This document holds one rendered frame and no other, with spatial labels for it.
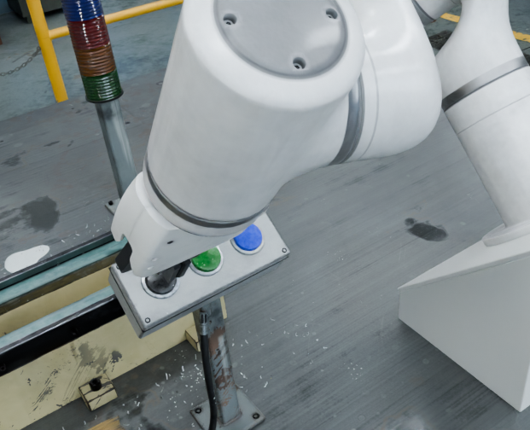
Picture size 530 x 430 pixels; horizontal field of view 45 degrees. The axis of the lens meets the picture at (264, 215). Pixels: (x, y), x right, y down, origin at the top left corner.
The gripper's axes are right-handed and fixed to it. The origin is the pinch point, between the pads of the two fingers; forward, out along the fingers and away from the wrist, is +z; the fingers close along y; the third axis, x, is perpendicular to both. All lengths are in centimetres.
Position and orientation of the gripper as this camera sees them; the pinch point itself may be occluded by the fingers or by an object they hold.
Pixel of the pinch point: (171, 257)
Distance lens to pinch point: 55.9
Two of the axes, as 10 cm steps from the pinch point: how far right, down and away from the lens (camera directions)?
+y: -8.3, 3.7, -4.3
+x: 4.9, 8.4, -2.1
